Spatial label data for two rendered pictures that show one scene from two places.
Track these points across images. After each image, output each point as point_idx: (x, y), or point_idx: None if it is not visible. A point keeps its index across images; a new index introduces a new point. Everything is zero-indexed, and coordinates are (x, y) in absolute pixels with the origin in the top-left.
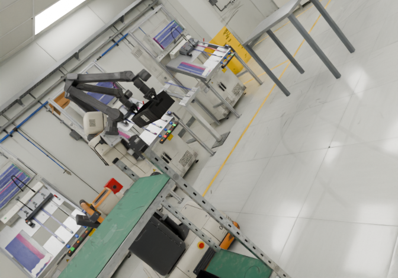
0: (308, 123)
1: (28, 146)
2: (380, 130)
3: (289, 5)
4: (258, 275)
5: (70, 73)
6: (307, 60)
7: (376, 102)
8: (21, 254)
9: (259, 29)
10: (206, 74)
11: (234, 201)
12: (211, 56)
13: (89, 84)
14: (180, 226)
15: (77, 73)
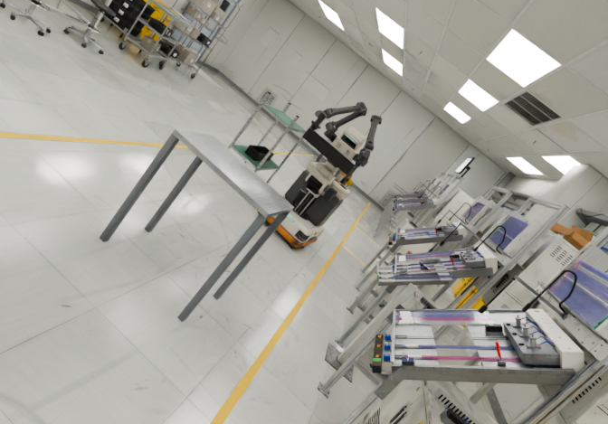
0: (199, 224)
1: None
2: (158, 170)
3: (209, 145)
4: (236, 147)
5: (362, 102)
6: (159, 349)
7: None
8: (422, 229)
9: (262, 185)
10: (400, 313)
11: (270, 240)
12: (433, 343)
13: (373, 124)
14: (293, 200)
15: (357, 102)
